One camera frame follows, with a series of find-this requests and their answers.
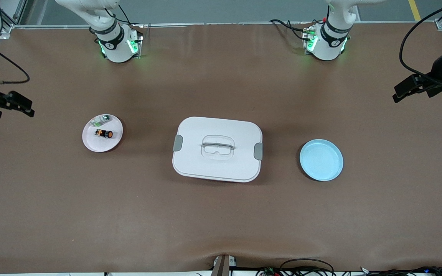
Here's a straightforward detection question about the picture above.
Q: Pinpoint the pink round plate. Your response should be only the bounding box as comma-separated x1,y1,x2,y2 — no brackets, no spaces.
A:
82,114,124,153

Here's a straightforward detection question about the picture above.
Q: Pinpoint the light blue round plate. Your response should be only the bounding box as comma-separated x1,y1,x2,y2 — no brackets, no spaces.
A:
300,139,344,182

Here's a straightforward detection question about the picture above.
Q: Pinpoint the white lidded storage box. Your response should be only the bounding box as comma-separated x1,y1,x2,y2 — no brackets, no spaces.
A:
172,117,264,183

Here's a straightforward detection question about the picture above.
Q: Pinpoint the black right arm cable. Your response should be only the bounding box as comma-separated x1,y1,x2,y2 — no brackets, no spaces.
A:
0,43,30,85

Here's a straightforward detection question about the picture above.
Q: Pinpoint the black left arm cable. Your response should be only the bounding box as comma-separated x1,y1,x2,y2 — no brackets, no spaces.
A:
399,0,442,84

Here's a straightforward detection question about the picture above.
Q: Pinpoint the green push-button switch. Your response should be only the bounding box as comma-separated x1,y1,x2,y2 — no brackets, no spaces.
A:
92,114,112,128

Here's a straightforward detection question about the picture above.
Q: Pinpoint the black cable at arm base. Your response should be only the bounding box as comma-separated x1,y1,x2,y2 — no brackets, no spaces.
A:
270,19,310,41

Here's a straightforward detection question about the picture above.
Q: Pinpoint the black cable bundle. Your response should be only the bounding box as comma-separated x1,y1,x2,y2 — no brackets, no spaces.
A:
359,266,442,276

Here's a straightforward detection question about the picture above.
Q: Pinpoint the looped black cable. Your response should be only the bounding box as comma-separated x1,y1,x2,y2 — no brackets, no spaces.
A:
279,258,335,276

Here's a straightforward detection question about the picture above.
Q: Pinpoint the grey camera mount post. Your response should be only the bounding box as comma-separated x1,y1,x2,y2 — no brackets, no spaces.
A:
211,254,237,276

